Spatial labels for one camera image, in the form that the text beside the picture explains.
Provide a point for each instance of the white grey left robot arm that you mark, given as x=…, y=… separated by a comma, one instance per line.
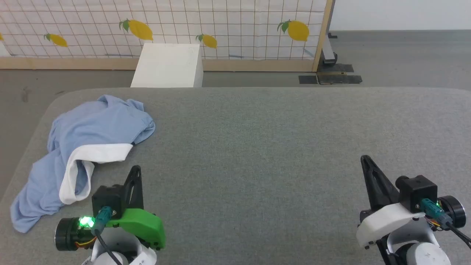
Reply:
x=117, y=250

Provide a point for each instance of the grey metal screen foot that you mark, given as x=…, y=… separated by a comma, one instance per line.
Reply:
x=328, y=53

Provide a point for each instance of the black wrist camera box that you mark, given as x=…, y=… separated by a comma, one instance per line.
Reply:
x=108, y=198
x=417, y=191

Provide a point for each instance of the lemon print partition screen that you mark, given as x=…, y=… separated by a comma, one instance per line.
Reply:
x=165, y=22

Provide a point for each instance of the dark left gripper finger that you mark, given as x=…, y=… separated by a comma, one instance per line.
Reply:
x=135, y=191

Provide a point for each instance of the white box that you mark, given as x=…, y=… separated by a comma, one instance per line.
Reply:
x=167, y=66

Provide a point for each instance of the white paper label tape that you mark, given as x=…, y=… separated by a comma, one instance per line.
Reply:
x=145, y=255

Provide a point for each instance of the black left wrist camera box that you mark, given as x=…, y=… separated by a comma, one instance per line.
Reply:
x=108, y=198

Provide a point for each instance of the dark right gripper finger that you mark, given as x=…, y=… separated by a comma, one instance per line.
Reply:
x=379, y=187

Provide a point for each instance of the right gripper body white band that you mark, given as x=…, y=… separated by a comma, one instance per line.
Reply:
x=382, y=221

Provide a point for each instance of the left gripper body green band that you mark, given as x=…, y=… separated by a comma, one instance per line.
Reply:
x=140, y=224

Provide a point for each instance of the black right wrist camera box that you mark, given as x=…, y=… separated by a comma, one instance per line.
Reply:
x=417, y=191

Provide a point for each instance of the small black floor mat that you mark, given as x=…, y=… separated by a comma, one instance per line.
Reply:
x=308, y=79

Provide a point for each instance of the light blue white T-shirt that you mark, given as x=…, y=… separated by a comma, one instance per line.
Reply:
x=95, y=125

